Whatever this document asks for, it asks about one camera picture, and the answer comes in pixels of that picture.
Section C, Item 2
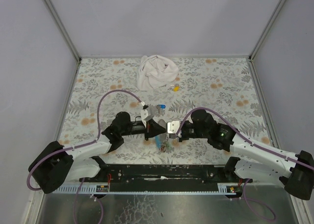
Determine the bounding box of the blue keyring holder with rings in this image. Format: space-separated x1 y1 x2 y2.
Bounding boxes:
155 119 168 150

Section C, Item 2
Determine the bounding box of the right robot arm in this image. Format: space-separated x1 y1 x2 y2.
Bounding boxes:
167 107 314 200

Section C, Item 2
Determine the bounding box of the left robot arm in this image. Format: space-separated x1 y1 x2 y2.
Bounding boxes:
26 112 166 194

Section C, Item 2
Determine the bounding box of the key with blue tag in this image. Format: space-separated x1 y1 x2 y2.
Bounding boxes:
156 104 166 110

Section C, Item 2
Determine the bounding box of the floral patterned table mat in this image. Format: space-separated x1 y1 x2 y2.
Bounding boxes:
57 57 275 166

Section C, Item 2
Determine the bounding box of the key with yellow tag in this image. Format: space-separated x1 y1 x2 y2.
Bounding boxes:
170 84 180 91

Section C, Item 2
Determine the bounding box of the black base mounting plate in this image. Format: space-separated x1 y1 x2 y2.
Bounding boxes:
85 164 245 193

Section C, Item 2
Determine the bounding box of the crumpled white cloth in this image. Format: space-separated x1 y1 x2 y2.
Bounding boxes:
136 55 179 91

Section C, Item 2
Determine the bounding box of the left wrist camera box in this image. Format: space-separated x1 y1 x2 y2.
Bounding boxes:
140 105 154 123

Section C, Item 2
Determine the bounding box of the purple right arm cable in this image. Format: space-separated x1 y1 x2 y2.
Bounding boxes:
176 107 314 170

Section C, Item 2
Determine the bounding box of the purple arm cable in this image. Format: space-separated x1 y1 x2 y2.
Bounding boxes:
26 89 148 191
176 107 314 170

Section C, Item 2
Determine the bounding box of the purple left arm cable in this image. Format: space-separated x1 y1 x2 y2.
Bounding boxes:
26 89 148 191

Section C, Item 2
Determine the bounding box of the white slotted cable duct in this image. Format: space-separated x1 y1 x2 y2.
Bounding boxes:
53 183 109 194

